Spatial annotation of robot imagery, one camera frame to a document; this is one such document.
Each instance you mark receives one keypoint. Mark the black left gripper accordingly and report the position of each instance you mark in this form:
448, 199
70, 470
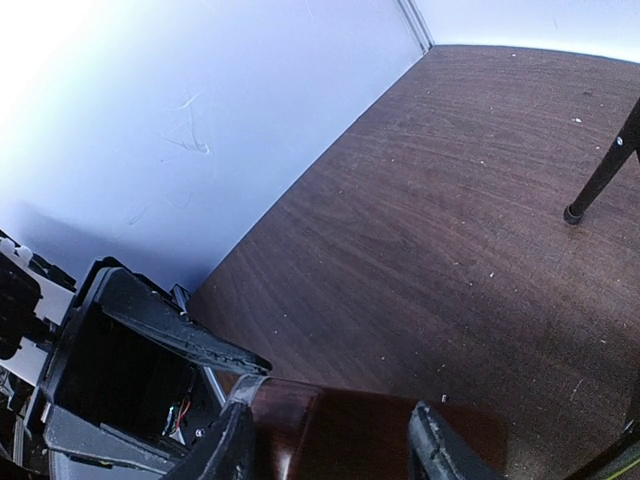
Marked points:
120, 375

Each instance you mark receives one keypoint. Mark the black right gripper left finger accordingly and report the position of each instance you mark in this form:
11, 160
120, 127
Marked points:
227, 451

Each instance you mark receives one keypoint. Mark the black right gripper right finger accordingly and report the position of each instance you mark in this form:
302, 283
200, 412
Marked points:
438, 452

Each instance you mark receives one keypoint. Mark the brown wooden metronome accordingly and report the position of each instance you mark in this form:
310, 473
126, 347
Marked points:
310, 431

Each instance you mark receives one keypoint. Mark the black perforated music stand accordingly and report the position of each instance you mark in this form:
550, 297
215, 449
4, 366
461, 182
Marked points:
622, 456

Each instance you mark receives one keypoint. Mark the aluminium left corner post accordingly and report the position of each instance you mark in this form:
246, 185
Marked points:
416, 24

